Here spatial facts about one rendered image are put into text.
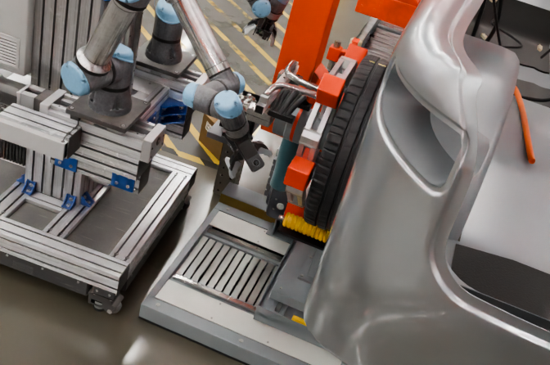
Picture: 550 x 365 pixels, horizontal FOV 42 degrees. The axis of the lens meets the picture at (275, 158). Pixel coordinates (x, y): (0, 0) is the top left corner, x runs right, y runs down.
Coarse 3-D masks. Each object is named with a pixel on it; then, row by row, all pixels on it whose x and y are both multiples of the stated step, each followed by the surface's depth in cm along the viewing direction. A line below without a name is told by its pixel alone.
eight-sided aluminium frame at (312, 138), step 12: (348, 60) 259; (336, 72) 252; (348, 72) 251; (348, 84) 276; (312, 120) 240; (324, 120) 239; (312, 132) 239; (300, 144) 240; (312, 144) 239; (300, 156) 243; (312, 156) 241; (288, 192) 253; (300, 192) 249; (300, 204) 264
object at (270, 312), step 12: (288, 252) 316; (276, 276) 302; (264, 300) 288; (276, 300) 286; (264, 312) 282; (276, 312) 281; (288, 312) 285; (300, 312) 287; (276, 324) 283; (288, 324) 281; (300, 324) 279; (300, 336) 282; (312, 336) 280; (324, 348) 280
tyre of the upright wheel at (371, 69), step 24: (360, 72) 241; (384, 72) 245; (360, 96) 236; (336, 120) 233; (360, 120) 232; (336, 144) 233; (336, 168) 234; (312, 192) 241; (336, 192) 238; (312, 216) 250
